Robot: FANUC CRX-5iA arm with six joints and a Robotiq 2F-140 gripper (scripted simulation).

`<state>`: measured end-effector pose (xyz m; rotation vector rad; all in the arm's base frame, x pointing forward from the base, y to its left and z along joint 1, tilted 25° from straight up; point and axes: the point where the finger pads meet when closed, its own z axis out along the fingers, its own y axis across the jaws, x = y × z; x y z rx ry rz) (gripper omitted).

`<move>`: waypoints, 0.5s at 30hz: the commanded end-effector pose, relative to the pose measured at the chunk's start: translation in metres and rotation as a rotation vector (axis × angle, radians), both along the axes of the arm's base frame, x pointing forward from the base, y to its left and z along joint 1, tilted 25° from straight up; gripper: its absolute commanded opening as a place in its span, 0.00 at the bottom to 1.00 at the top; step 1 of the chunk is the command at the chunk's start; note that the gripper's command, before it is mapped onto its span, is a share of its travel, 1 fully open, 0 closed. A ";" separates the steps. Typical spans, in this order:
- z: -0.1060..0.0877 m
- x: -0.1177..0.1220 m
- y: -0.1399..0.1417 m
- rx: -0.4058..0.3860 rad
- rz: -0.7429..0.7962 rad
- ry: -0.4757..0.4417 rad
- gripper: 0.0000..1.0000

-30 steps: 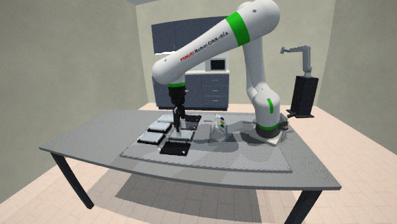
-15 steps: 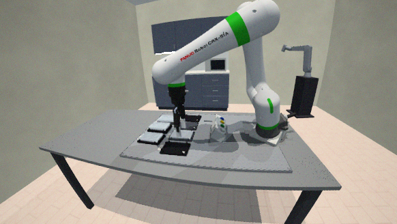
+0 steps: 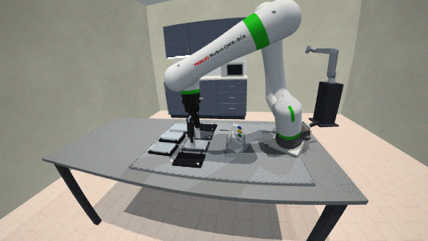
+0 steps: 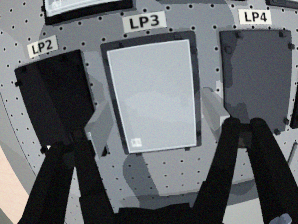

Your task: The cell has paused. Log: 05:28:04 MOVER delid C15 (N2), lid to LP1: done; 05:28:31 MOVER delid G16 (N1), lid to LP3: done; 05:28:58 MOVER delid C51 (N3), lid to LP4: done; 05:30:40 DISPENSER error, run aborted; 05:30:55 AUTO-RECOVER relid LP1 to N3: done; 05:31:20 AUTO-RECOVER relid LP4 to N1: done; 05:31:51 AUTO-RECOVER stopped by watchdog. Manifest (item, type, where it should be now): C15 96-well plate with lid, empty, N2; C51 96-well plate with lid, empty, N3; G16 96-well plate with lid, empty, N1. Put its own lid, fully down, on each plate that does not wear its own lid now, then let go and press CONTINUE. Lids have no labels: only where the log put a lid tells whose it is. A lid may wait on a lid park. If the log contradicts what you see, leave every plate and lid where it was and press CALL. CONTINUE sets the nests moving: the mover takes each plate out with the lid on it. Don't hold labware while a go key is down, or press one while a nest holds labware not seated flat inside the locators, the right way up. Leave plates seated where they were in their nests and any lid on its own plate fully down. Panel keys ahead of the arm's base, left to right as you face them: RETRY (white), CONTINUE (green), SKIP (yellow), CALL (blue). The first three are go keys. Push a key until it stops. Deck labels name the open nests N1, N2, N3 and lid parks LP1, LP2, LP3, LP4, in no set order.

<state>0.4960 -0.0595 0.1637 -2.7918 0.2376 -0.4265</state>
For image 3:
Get white button panel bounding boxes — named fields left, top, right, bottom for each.
left=220, top=123, right=244, bottom=154

